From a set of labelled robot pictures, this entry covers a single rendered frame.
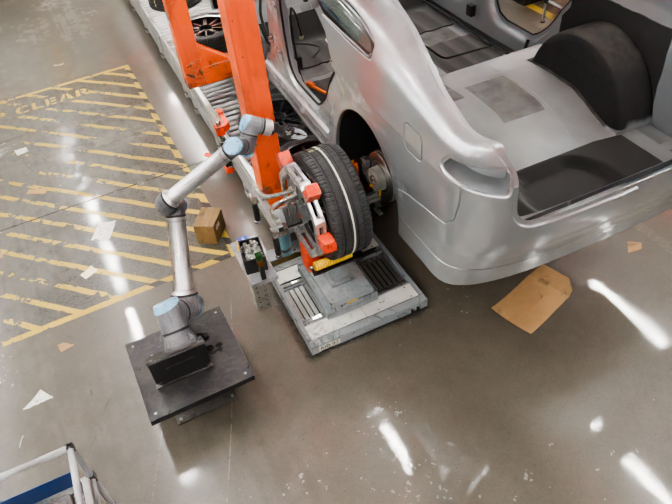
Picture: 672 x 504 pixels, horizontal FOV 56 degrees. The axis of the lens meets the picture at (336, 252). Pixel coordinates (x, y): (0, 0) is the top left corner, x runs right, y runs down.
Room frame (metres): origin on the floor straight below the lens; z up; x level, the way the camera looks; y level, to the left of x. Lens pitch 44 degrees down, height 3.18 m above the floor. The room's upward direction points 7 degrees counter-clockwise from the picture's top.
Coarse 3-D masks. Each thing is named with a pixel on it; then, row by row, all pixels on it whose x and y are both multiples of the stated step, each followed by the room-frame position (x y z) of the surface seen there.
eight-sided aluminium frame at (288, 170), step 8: (288, 168) 2.89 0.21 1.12; (296, 168) 2.88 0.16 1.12; (280, 176) 3.03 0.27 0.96; (288, 176) 3.04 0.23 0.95; (296, 176) 2.80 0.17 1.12; (304, 176) 2.80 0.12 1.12; (288, 184) 3.07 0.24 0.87; (296, 184) 2.77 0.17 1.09; (304, 184) 2.73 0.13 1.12; (304, 200) 2.68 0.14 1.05; (312, 216) 2.60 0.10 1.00; (320, 216) 2.60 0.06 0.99; (320, 224) 2.58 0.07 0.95; (296, 232) 2.91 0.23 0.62; (304, 232) 2.91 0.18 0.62; (304, 240) 2.83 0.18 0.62; (312, 240) 2.82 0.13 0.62; (320, 248) 2.57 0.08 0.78; (312, 256) 2.69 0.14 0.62
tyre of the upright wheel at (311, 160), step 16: (320, 144) 3.08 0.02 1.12; (336, 144) 3.00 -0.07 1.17; (304, 160) 2.87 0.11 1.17; (320, 160) 2.84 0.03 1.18; (336, 160) 2.84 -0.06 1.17; (320, 176) 2.74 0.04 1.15; (336, 176) 2.74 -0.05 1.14; (352, 176) 2.75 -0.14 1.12; (336, 192) 2.66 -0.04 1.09; (352, 192) 2.67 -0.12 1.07; (336, 208) 2.60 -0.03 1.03; (352, 208) 2.62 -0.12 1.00; (368, 208) 2.64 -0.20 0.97; (336, 224) 2.56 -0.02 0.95; (352, 224) 2.59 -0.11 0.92; (368, 224) 2.61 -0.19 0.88; (336, 240) 2.55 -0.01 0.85; (352, 240) 2.58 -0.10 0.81; (368, 240) 2.62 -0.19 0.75; (336, 256) 2.58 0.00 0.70
